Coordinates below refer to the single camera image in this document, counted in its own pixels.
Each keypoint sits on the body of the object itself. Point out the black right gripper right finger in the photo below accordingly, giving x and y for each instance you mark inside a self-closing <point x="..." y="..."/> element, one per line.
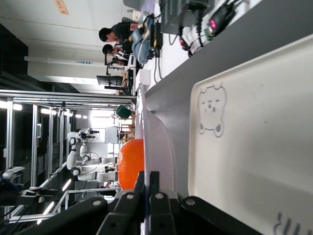
<point x="159" y="215"/>

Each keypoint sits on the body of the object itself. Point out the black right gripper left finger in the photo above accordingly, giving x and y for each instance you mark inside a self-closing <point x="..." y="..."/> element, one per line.
<point x="127" y="215"/>

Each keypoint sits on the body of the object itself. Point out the orange fruit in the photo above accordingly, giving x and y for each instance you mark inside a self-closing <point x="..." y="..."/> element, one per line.
<point x="130" y="164"/>

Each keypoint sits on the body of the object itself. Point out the white plate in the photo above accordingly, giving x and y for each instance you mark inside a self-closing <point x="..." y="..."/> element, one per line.
<point x="159" y="151"/>

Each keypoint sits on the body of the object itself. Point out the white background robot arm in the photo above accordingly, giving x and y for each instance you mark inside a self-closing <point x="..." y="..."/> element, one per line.
<point x="105" y="176"/>
<point x="71" y="159"/>

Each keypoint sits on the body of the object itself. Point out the white panel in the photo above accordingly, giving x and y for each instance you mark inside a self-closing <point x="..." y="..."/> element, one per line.
<point x="111" y="135"/>

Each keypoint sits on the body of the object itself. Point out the wooden peg rack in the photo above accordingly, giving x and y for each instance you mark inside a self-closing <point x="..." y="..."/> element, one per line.
<point x="127" y="127"/>

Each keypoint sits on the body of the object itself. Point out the dark green container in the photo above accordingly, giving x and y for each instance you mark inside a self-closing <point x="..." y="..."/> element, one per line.
<point x="123" y="111"/>

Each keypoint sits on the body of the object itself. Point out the beige bear print tray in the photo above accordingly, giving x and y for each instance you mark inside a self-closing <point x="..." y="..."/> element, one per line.
<point x="256" y="122"/>

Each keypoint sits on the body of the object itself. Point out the black monitor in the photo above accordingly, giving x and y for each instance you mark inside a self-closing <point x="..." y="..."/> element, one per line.
<point x="108" y="80"/>

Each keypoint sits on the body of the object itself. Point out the person with headset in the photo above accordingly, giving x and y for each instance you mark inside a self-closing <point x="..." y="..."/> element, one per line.
<point x="110" y="50"/>

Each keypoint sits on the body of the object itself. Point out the blue denim jacket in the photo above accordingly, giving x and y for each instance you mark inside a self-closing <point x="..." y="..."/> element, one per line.
<point x="141" y="41"/>

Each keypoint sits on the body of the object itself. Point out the black power adapter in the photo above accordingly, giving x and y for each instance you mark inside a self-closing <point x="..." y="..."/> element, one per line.
<point x="156" y="36"/>

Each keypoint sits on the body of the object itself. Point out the person in dark shirt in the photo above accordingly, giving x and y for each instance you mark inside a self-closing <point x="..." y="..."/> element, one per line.
<point x="122" y="29"/>

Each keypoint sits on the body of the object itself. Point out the black equipment box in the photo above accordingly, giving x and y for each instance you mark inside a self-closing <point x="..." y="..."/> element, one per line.
<point x="185" y="14"/>

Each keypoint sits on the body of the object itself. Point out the black device with red display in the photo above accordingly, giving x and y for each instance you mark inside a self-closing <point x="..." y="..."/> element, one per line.
<point x="220" y="19"/>

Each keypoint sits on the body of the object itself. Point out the orange sign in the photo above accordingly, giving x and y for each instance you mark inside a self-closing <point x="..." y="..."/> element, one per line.
<point x="61" y="7"/>

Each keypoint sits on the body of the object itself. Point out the aluminium frame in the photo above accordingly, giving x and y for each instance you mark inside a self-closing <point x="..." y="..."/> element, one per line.
<point x="34" y="147"/>

